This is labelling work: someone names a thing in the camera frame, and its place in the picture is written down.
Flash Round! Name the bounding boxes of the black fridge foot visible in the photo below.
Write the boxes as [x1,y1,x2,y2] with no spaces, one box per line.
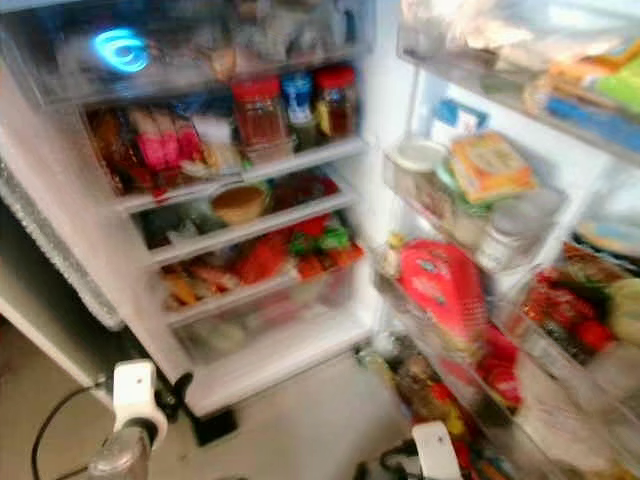
[190,407,240,447]

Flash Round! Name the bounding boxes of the white fridge body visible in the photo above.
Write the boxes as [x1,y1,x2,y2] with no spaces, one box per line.
[0,0,423,421]

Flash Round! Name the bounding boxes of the blue glowing fridge light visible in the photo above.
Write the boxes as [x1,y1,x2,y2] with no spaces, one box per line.
[92,28,151,75]

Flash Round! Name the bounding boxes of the white fridge door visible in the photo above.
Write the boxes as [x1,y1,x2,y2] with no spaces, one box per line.
[365,0,640,480]

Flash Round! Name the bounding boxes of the clear crisper drawer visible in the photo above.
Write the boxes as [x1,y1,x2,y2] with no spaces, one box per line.
[165,264,363,365]

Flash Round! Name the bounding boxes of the orange red food pack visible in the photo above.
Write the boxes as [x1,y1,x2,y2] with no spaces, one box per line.
[228,235,292,287]

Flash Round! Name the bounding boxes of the big red bag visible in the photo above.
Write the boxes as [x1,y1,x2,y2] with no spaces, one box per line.
[397,239,488,348]

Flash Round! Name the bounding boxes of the textured clear panel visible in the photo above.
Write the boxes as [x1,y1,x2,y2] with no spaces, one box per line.
[0,160,127,333]

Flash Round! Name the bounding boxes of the brown bowl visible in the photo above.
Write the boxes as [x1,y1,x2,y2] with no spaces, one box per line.
[210,183,270,227]

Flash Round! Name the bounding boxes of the red and green package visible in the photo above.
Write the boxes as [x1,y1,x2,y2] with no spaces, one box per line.
[285,214,354,260]

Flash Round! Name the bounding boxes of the red sauce packages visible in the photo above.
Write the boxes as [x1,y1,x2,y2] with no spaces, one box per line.
[520,258,617,357]

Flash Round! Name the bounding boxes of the dark red sauce pack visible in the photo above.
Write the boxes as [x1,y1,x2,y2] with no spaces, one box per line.
[88,108,143,196]

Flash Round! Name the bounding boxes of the pink packets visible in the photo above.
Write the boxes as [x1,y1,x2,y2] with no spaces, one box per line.
[128,107,207,174]

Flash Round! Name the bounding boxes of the clear glass jar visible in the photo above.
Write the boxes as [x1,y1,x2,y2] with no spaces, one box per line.
[477,188,567,274]

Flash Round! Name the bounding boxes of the large red lid jar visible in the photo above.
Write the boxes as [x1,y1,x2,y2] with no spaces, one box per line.
[232,78,289,165]

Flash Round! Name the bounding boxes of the white lid container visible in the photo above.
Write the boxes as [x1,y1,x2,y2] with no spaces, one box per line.
[390,138,450,188]

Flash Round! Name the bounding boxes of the orange flat box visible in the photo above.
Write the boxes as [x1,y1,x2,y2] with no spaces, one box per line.
[450,131,539,205]

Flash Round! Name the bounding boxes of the blue lid bottle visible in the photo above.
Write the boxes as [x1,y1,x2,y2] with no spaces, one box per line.
[280,71,316,151]

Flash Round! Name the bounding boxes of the red lid jar yellow label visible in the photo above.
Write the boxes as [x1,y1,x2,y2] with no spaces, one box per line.
[313,65,358,140]

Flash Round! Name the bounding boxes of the clear freezer drawer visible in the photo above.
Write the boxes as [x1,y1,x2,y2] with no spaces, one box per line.
[5,0,373,107]

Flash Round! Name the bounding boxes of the clear door bin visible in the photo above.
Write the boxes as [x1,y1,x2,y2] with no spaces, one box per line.
[398,0,640,167]

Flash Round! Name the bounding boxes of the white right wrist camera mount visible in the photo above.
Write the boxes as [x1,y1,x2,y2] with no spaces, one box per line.
[411,421,464,480]

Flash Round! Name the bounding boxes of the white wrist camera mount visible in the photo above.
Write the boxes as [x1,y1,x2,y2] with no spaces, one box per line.
[411,421,464,480]
[111,359,170,451]

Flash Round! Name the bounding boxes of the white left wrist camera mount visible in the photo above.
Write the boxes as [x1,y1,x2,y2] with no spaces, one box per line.
[111,359,170,451]

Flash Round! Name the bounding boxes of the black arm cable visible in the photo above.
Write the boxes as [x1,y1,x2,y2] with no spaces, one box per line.
[29,383,113,480]

